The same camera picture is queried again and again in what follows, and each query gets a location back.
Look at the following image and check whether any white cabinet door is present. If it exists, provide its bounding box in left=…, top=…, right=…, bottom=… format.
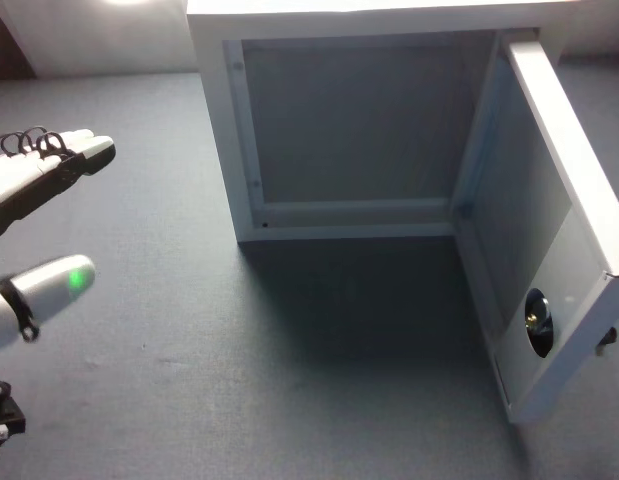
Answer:
left=451, top=28, right=619, bottom=425

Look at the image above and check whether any large white box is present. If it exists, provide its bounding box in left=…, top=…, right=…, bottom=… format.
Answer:
left=186, top=0, right=619, bottom=246

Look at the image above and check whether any grey table cloth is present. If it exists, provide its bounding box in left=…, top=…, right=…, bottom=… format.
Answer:
left=0, top=54, right=619, bottom=480

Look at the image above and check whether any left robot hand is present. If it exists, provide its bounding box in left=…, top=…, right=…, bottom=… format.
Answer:
left=0, top=126, right=117, bottom=354

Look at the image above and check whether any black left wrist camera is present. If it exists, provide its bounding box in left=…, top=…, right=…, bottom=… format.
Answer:
left=0, top=379, right=28, bottom=454

